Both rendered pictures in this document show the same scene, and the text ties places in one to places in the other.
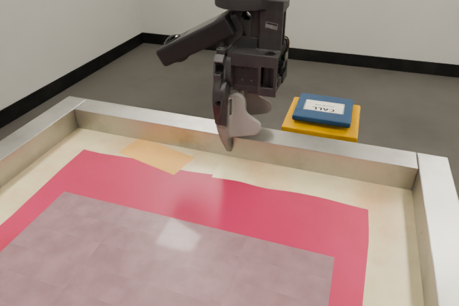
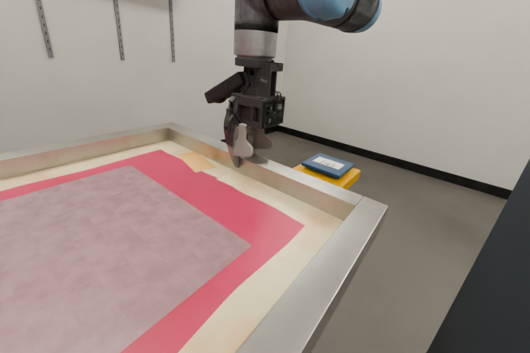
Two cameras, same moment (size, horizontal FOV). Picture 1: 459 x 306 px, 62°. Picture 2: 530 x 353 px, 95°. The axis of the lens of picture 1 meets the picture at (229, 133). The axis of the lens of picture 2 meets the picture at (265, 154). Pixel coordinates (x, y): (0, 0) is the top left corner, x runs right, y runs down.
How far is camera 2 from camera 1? 0.22 m
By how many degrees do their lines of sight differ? 19
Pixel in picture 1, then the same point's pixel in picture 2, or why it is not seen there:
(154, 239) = (150, 199)
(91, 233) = (121, 187)
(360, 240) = (281, 241)
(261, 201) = (234, 199)
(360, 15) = (427, 137)
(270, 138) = (263, 164)
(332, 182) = (292, 202)
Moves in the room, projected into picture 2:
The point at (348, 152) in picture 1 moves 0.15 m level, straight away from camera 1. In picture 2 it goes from (309, 183) to (345, 161)
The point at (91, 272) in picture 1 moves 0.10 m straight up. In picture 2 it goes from (100, 204) to (88, 144)
